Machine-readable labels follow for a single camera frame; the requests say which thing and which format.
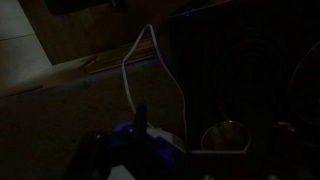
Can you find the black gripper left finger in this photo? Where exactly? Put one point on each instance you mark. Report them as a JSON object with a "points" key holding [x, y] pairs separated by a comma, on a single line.
{"points": [[91, 155]]}

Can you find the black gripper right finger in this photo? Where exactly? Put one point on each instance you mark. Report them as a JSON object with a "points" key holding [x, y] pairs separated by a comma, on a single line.
{"points": [[283, 146]]}

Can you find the small steel pot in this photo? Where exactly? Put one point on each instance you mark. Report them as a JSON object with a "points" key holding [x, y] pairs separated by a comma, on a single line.
{"points": [[225, 137]]}

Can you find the wooden cabinet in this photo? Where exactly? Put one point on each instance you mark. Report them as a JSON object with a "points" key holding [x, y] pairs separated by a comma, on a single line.
{"points": [[86, 30]]}

